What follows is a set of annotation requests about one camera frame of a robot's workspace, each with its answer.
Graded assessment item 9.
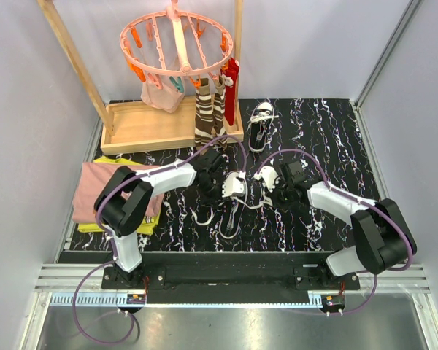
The left brown striped sock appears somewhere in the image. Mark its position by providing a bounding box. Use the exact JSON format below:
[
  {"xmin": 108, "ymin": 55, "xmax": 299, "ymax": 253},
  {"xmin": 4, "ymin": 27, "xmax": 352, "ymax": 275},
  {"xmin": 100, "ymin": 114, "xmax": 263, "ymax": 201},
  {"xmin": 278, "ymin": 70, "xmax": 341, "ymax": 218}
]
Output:
[{"xmin": 194, "ymin": 78, "xmax": 213, "ymax": 149}]

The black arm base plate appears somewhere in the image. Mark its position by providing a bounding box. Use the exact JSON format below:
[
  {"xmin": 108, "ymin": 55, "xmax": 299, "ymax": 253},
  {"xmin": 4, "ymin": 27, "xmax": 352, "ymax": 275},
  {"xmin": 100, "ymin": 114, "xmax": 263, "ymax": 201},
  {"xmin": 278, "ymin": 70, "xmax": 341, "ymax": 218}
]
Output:
[{"xmin": 101, "ymin": 252, "xmax": 360, "ymax": 307}]

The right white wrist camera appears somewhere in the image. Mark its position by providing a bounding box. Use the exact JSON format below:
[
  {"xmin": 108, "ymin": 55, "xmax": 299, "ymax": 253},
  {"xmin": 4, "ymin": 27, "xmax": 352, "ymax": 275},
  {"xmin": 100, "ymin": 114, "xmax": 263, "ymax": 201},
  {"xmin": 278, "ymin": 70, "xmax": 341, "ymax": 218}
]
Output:
[{"xmin": 253, "ymin": 166, "xmax": 278, "ymax": 193}]

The black marble pattern mat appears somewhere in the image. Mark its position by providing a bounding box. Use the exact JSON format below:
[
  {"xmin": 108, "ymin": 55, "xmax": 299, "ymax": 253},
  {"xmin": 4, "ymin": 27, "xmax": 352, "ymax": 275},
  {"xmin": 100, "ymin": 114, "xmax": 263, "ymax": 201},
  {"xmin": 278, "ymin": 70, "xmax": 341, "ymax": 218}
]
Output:
[{"xmin": 55, "ymin": 97, "xmax": 406, "ymax": 264}]

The white shoelace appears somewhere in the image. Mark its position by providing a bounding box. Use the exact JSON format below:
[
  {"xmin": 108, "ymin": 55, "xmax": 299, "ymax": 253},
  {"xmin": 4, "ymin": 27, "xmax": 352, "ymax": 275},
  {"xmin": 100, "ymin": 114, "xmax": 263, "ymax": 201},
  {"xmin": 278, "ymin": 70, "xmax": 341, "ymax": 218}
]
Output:
[{"xmin": 191, "ymin": 196, "xmax": 272, "ymax": 226}]

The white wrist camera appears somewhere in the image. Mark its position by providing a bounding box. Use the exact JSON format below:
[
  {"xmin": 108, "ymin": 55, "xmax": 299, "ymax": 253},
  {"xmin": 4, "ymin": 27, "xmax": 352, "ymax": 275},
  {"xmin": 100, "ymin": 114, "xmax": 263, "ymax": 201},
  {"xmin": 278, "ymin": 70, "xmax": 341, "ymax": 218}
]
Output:
[
  {"xmin": 221, "ymin": 171, "xmax": 247, "ymax": 198},
  {"xmin": 253, "ymin": 166, "xmax": 278, "ymax": 193}
]

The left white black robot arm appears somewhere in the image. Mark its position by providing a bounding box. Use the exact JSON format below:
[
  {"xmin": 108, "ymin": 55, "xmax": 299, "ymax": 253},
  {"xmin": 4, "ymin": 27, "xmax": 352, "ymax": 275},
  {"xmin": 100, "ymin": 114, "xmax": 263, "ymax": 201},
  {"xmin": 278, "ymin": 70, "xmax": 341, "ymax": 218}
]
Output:
[{"xmin": 94, "ymin": 149, "xmax": 225, "ymax": 289}]

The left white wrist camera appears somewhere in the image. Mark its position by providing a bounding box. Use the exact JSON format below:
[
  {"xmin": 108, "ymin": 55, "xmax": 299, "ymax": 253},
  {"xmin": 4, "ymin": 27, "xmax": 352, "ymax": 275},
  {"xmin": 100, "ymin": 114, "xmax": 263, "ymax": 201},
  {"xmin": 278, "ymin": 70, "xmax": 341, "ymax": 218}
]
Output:
[{"xmin": 221, "ymin": 171, "xmax": 247, "ymax": 198}]

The right brown striped sock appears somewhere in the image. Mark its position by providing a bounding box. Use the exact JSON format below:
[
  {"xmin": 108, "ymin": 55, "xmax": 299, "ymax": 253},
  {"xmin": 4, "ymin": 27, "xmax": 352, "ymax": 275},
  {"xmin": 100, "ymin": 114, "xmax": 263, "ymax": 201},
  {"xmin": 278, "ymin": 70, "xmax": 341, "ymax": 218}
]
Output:
[{"xmin": 212, "ymin": 76, "xmax": 227, "ymax": 136}]

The black white sneaker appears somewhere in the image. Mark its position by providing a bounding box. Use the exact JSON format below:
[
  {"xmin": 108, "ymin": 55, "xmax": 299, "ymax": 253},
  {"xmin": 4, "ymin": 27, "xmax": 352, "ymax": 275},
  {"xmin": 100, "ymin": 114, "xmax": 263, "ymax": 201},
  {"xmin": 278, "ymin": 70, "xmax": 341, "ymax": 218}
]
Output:
[
  {"xmin": 247, "ymin": 101, "xmax": 279, "ymax": 153},
  {"xmin": 218, "ymin": 189, "xmax": 248, "ymax": 240}
]

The pink folded t-shirt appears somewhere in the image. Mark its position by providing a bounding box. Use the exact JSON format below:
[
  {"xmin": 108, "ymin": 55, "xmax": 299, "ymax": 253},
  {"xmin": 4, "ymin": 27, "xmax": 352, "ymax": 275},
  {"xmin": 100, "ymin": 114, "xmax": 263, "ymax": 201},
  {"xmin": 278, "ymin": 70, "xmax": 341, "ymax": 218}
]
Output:
[{"xmin": 72, "ymin": 157, "xmax": 155, "ymax": 224}]

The wooden drying rack stand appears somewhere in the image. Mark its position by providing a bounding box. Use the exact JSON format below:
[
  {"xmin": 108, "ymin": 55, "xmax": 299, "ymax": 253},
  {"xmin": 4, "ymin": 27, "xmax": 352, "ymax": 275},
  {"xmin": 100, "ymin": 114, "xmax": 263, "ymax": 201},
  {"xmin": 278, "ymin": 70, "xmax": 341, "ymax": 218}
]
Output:
[{"xmin": 38, "ymin": 0, "xmax": 243, "ymax": 155}]

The brown striped sock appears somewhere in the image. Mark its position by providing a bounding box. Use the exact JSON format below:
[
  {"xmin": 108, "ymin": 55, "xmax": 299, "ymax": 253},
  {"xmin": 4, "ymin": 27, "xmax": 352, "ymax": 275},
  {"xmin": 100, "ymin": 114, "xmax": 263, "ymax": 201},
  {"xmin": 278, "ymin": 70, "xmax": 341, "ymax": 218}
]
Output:
[
  {"xmin": 194, "ymin": 78, "xmax": 213, "ymax": 149},
  {"xmin": 212, "ymin": 76, "xmax": 227, "ymax": 136}
]

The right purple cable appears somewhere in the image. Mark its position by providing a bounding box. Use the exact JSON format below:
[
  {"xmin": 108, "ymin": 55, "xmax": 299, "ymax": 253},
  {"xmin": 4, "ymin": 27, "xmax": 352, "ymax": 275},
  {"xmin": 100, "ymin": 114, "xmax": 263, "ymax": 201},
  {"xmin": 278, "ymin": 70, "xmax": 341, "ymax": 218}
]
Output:
[{"xmin": 255, "ymin": 148, "xmax": 417, "ymax": 315}]

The pink hanging garment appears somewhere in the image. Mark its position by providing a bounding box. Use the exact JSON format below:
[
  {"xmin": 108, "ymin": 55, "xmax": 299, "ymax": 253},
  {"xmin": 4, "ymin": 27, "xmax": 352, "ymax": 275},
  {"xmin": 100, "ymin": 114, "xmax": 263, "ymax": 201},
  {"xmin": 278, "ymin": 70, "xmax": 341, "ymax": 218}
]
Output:
[{"xmin": 141, "ymin": 80, "xmax": 185, "ymax": 113}]

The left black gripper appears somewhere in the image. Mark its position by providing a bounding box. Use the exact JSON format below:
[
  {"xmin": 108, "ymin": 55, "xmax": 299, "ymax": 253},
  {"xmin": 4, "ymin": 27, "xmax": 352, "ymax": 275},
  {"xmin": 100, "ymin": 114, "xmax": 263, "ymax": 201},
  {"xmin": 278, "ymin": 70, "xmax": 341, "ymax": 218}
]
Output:
[{"xmin": 196, "ymin": 177, "xmax": 231, "ymax": 209}]

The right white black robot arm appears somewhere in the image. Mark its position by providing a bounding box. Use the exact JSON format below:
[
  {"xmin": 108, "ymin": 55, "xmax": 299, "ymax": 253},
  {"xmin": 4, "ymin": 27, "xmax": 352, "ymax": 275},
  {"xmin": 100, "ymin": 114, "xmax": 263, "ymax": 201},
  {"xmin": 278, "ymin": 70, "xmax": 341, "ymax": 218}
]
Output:
[{"xmin": 262, "ymin": 162, "xmax": 418, "ymax": 289}]

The yellow-green folded garment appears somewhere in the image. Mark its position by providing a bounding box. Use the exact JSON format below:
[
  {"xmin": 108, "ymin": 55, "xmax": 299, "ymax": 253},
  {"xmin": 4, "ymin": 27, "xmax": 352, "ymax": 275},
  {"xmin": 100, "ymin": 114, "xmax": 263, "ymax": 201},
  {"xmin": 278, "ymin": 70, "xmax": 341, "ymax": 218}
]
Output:
[{"xmin": 72, "ymin": 156, "xmax": 164, "ymax": 236}]

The red hanging cloth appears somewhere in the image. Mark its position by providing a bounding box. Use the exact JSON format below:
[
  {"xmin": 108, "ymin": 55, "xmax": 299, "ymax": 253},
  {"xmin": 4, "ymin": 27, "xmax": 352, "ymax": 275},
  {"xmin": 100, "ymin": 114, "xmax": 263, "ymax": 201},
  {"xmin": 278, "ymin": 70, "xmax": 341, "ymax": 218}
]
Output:
[{"xmin": 223, "ymin": 58, "xmax": 239, "ymax": 126}]

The grey slotted cable duct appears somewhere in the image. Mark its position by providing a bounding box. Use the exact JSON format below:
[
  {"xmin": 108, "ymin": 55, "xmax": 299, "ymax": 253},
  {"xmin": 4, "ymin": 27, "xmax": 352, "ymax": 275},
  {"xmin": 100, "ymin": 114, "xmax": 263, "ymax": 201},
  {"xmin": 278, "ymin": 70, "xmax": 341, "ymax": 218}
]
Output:
[{"xmin": 50, "ymin": 292, "xmax": 147, "ymax": 308}]

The pink round clip hanger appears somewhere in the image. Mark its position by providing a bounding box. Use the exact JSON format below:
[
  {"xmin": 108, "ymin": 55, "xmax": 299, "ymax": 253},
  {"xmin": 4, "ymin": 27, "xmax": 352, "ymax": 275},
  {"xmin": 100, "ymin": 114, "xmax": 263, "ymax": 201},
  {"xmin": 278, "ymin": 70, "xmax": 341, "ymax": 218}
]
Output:
[{"xmin": 119, "ymin": 1, "xmax": 241, "ymax": 93}]

